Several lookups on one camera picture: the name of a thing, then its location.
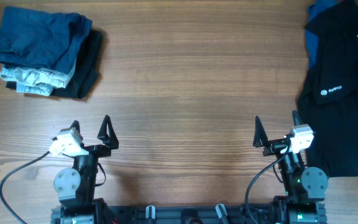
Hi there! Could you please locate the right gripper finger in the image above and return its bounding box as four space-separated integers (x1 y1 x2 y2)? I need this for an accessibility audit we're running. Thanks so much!
253 116 269 147
292 110 303 126

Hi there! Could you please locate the black polo shirt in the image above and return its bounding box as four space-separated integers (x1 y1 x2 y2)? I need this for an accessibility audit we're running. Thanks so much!
298 1 358 177

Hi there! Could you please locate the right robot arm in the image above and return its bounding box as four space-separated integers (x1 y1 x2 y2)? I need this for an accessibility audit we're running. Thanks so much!
246 110 328 223

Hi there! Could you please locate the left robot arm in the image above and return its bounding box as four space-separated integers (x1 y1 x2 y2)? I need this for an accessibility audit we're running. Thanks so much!
49 115 119 224

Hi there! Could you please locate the folded black garment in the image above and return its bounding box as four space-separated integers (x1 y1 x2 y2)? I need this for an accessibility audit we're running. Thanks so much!
6 30 103 99

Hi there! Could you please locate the folded light grey garment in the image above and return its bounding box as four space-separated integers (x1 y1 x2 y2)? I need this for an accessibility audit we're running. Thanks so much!
0 63 76 96

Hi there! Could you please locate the folded navy blue garment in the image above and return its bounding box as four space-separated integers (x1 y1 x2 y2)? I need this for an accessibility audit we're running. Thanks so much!
0 6 92 73

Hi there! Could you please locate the blue shirt unfolded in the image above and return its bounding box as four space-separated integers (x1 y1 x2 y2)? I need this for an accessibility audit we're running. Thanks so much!
305 0 344 70

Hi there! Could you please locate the right black cable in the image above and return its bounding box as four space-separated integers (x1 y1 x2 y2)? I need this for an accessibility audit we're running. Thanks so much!
244 146 291 224

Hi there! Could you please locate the black cable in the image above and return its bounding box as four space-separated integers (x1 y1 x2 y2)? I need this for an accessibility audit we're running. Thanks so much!
0 151 52 224
244 146 291 224

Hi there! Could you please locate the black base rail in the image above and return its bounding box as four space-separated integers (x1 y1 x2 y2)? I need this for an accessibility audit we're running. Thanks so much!
50 203 328 224

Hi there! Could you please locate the left black cable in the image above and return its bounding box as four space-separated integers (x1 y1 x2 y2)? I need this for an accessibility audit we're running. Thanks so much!
0 151 52 224

